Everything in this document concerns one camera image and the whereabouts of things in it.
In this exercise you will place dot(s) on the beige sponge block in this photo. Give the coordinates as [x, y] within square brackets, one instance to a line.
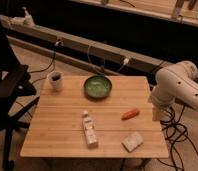
[132, 141]

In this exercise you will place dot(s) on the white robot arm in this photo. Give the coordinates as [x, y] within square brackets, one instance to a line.
[174, 81]

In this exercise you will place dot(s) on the long grey rail beam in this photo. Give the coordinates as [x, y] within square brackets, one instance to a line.
[149, 44]

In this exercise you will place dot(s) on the white spray bottle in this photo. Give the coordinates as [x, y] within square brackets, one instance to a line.
[28, 18]

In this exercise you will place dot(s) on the green bowl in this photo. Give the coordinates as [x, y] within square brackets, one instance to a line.
[97, 87]

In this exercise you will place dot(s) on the white tube bottle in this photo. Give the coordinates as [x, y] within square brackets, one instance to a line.
[89, 130]

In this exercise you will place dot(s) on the black office chair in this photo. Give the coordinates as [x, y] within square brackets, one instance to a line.
[14, 83]

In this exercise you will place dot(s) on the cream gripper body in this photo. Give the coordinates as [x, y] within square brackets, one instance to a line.
[158, 113]

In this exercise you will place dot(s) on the white cup with dark content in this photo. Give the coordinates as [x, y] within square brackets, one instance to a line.
[56, 80]

